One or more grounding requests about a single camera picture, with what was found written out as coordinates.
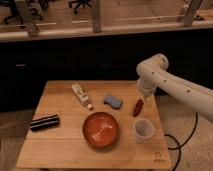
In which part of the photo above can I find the red chili pepper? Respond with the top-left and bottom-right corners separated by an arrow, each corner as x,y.
133,99 -> 144,117

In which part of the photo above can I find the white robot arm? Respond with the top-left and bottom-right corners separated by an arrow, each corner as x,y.
136,54 -> 213,122

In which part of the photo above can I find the white ceramic cup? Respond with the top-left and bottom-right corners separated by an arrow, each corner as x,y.
133,119 -> 154,144

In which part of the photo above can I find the blue sponge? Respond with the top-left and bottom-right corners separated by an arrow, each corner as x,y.
104,95 -> 123,109

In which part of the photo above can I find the red-orange bowl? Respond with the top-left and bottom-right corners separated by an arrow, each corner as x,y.
82,112 -> 119,148

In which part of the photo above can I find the white tube bottle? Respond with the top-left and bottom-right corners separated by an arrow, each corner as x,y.
71,83 -> 93,110

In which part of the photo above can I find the black striped cylinder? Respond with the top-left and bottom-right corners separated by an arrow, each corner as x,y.
30,115 -> 59,131

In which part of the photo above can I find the black office chair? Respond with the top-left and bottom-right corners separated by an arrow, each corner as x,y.
0,0 -> 49,25
68,0 -> 91,14

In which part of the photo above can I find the black office chair left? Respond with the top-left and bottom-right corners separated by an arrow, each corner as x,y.
0,0 -> 49,25

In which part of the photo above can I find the black cable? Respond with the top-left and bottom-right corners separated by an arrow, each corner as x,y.
164,111 -> 199,171

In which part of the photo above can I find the metal post right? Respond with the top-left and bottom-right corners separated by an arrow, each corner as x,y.
181,0 -> 203,27

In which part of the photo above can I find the metal post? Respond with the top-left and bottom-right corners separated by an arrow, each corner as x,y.
15,0 -> 39,37
91,0 -> 101,33
181,0 -> 203,27

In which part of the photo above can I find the metal post centre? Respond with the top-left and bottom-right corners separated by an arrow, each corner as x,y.
91,0 -> 101,33

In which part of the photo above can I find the metal post left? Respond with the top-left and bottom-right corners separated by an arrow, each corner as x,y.
15,0 -> 39,37

